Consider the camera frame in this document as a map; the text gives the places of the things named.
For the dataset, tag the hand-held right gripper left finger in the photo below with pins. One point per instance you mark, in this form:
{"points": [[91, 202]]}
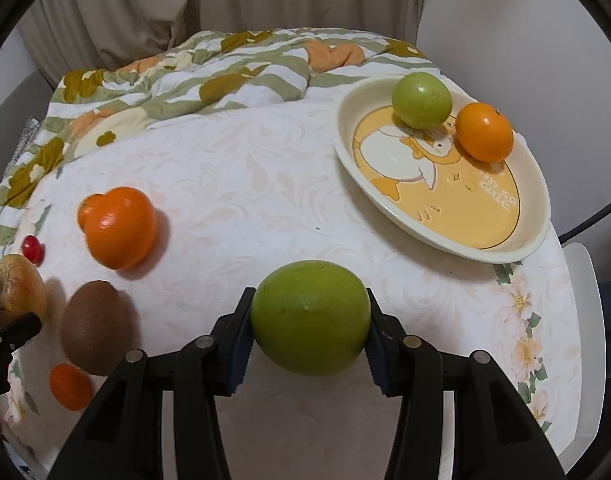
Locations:
{"points": [[238, 360]]}

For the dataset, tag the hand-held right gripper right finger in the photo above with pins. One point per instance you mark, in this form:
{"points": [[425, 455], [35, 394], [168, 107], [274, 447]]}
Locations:
{"points": [[378, 365]]}

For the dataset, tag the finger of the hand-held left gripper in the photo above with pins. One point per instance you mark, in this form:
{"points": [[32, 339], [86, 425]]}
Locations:
{"points": [[18, 331]]}

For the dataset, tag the yellow-red apple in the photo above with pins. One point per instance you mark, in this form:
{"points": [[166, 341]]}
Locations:
{"points": [[18, 285]]}

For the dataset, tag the brown kiwi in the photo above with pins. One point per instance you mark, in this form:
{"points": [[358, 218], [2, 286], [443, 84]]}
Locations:
{"points": [[93, 327]]}

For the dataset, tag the small orange tangerine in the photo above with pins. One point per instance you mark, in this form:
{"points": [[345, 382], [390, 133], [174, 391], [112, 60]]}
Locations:
{"points": [[69, 386]]}

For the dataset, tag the green apple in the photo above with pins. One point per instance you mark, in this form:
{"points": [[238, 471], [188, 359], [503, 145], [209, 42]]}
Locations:
{"points": [[310, 317], [420, 100]]}

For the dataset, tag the red cherry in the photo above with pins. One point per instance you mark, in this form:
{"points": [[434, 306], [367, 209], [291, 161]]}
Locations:
{"points": [[31, 247]]}

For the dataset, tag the orange persimmon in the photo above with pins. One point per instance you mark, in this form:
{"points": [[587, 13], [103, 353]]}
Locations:
{"points": [[118, 230]]}

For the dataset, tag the cream plate with duck print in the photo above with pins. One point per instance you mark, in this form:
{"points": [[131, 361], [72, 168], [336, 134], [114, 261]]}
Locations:
{"points": [[475, 220]]}

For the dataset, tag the white floral tablecloth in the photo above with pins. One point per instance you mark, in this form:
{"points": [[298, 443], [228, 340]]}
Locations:
{"points": [[260, 185]]}

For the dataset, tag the smooth orange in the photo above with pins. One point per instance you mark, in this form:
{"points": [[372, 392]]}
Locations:
{"points": [[485, 132]]}

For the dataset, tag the green striped floral blanket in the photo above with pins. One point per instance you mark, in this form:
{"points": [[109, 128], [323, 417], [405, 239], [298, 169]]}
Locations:
{"points": [[225, 85]]}

